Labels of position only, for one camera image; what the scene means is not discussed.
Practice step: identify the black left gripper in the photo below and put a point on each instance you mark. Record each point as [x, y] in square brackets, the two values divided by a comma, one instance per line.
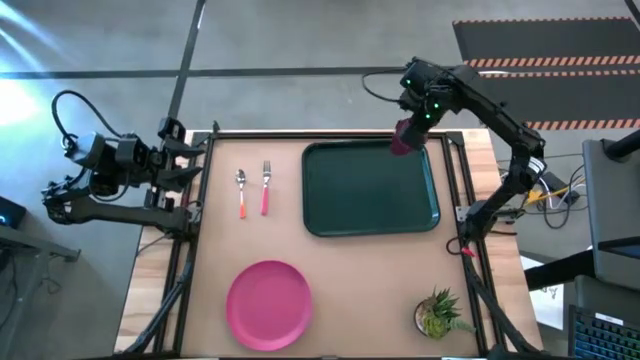
[160, 167]

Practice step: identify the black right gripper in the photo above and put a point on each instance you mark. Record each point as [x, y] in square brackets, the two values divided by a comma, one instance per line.
[425, 107]

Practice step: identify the red faceted plastic cup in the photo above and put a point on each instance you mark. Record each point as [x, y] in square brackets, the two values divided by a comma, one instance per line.
[400, 142]

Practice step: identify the dark green tray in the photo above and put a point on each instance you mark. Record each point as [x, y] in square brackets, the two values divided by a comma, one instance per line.
[370, 190]

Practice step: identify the pink plastic plate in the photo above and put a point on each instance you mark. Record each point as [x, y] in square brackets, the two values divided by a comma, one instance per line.
[270, 305]

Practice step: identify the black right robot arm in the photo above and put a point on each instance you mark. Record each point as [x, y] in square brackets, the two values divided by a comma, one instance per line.
[500, 117]

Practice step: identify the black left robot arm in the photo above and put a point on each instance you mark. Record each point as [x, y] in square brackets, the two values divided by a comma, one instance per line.
[125, 212]

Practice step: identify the black hazard-striped floor mat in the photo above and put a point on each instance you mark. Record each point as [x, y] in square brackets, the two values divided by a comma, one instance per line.
[550, 40]

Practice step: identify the black power adapter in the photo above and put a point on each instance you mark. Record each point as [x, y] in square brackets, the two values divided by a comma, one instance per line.
[552, 180]

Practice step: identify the small red connector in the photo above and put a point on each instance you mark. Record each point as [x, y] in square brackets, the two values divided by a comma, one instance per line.
[469, 252]

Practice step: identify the grey metal desk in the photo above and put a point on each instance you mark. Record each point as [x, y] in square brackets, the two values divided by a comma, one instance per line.
[30, 245]

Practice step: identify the black device with blue light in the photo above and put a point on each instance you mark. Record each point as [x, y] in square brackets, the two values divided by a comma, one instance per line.
[10, 212]

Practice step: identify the potted succulent plant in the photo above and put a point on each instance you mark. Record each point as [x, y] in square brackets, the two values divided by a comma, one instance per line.
[440, 315]

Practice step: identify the black metal beam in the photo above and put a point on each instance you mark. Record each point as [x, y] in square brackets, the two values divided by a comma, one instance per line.
[560, 270]

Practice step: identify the grey monitor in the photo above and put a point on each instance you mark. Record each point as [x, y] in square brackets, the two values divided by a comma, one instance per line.
[612, 210]

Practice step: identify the white paper sheet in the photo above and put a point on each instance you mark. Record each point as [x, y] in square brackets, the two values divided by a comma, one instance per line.
[545, 300]

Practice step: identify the black backlit keyboard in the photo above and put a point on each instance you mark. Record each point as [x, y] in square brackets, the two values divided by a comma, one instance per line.
[600, 335]

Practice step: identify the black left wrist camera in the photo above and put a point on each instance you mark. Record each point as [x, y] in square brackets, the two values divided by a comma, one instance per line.
[171, 129]

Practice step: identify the black aluminium table frame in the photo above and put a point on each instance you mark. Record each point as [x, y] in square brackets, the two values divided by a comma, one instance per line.
[325, 135]

